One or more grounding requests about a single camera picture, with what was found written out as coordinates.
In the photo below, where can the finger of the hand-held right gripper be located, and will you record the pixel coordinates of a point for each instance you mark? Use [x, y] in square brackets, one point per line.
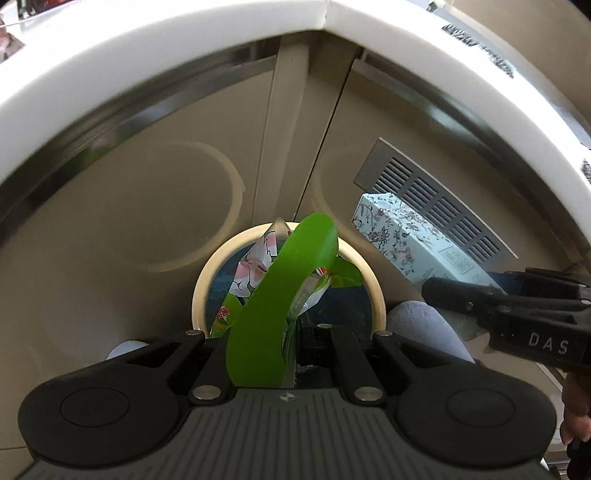
[457, 297]
[545, 284]

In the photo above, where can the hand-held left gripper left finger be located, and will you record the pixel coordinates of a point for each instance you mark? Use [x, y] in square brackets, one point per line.
[210, 369]

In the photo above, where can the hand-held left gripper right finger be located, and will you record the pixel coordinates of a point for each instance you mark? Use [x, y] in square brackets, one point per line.
[351, 364]

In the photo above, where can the pale blue floral box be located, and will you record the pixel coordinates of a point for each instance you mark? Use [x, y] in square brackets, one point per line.
[406, 235]

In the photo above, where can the cream rimmed trash bin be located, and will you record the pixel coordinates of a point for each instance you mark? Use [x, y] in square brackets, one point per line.
[203, 286]

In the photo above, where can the green printed snack packet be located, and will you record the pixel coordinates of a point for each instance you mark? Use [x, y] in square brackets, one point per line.
[272, 300]

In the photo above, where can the person's right hand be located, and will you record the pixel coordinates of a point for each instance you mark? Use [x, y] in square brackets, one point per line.
[577, 410]

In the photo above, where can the metal vent grille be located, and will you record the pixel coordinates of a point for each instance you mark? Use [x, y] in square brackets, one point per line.
[415, 184]

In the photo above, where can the beige cabinet door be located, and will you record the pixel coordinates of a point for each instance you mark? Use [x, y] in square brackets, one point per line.
[369, 115]
[115, 207]

